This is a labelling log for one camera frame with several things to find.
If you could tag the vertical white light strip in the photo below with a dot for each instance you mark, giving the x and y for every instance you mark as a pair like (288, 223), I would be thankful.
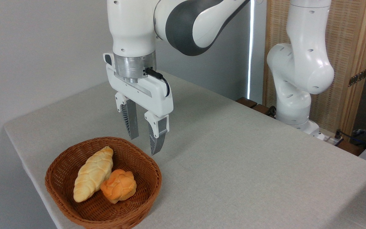
(250, 63)

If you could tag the grey linen tablecloth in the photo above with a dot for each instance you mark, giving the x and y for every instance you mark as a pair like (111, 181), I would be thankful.
(233, 165)

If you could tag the metal screen hinge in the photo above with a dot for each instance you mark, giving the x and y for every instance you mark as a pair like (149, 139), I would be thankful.
(357, 77)

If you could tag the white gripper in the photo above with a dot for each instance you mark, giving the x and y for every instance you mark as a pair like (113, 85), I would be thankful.
(157, 95)

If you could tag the black clamp knob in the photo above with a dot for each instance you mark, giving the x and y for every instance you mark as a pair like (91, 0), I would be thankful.
(272, 111)

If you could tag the long pale braided bread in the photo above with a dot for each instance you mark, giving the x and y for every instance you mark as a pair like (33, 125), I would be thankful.
(92, 175)

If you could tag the wooden rattan folding screen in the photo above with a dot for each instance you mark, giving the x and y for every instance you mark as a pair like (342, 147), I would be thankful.
(348, 38)

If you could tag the brown wicker basket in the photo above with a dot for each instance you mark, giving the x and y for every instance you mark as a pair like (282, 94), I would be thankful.
(138, 197)

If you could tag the dark brown wooden block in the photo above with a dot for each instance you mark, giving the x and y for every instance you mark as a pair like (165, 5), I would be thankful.
(246, 102)
(349, 148)
(261, 109)

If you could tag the round orange bread roll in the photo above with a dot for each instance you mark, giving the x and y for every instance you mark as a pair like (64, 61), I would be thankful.
(119, 187)

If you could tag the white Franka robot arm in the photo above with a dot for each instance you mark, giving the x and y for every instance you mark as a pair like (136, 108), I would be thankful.
(132, 28)

